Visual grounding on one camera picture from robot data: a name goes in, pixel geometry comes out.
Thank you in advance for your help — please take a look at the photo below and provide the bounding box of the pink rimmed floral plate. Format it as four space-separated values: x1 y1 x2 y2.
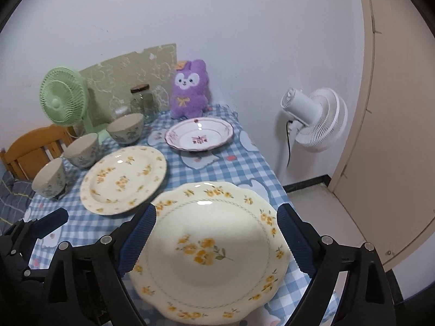
164 117 234 152

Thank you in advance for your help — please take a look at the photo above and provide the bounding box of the glass jar black lid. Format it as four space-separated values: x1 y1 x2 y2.
130 84 158 124

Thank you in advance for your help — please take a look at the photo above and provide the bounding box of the cotton swab container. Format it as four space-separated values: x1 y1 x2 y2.
111 105 131 120

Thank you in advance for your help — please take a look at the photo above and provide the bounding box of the blue checkered tablecloth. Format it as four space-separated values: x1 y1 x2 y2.
23 102 341 326

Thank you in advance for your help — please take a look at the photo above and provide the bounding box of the green patterned board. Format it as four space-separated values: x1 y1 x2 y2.
80 43 178 126

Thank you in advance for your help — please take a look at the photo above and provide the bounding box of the white standing fan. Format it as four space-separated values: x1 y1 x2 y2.
274 87 349 179

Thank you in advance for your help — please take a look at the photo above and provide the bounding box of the beige door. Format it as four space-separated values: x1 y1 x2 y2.
330 0 434 269

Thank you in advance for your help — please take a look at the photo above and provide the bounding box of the scalloped yellow flower plate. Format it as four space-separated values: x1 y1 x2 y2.
129 182 292 325

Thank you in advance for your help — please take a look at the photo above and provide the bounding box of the purple plush bunny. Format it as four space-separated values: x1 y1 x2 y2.
170 59 209 119

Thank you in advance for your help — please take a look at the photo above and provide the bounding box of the green desk fan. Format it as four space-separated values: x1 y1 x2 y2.
39 67 109 142

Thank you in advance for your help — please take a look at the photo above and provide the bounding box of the round yellow flower plate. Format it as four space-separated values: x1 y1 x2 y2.
80 146 167 216

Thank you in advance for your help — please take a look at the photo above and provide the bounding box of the floral bowl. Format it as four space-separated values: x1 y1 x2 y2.
63 133 100 169
106 113 144 145
32 158 66 199

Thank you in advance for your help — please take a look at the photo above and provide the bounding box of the grey plaid pillow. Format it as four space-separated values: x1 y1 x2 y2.
0 171 35 235

